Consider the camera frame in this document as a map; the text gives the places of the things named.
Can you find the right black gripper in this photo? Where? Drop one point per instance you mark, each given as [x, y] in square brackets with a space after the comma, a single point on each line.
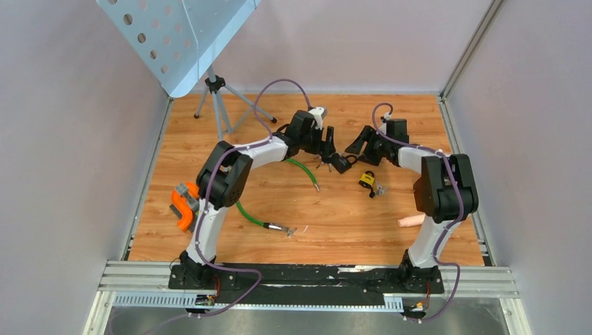
[368, 135]

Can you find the black padlock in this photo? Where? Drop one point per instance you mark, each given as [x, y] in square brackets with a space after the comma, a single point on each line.
[343, 163]

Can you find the light blue music stand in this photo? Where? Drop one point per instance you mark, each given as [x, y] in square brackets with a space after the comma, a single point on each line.
[178, 40]

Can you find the orange grey brick toy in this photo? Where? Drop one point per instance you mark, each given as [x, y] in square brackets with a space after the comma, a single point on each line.
[185, 205]

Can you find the pink cylinder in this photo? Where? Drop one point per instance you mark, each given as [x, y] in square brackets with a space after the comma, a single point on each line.
[411, 221]

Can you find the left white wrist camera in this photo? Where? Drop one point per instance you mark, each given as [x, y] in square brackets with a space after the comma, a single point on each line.
[318, 113]

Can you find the yellow padlock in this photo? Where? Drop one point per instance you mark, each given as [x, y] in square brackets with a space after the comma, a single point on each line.
[367, 180]

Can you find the small silver keys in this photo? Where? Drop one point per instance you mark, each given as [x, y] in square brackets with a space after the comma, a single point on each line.
[289, 231]

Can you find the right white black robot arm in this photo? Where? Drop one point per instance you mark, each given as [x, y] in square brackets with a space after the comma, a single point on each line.
[445, 192]

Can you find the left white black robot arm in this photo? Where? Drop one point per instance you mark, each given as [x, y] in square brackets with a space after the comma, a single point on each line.
[201, 206]

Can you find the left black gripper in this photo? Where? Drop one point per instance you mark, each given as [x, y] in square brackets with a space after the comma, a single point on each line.
[324, 149]

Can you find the yellow padlock keys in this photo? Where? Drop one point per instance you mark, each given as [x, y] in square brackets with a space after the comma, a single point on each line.
[376, 189]

